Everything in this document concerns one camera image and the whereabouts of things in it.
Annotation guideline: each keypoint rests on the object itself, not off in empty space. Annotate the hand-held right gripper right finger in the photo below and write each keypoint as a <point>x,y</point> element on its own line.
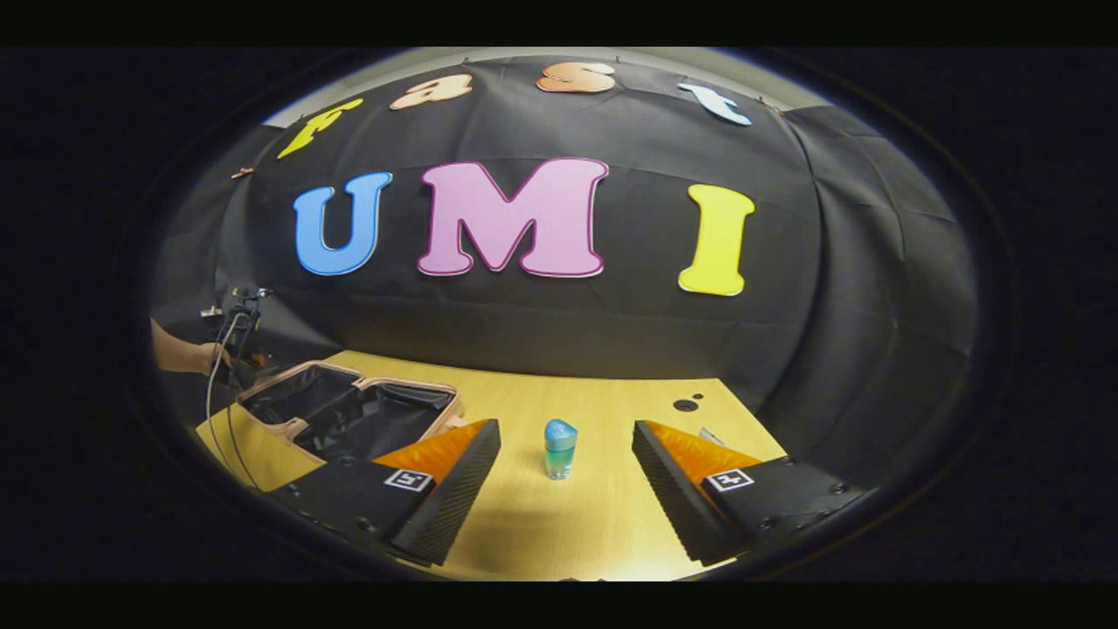
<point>668,502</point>

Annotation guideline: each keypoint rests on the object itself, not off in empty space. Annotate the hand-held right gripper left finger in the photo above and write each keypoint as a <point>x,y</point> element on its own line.
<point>450,507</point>

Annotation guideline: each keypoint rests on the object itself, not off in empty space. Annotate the blue skin care bottle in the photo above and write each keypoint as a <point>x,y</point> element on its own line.
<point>559,450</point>

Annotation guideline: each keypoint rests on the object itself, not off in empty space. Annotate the black backdrop cloth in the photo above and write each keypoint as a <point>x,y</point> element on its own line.
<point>611,332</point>

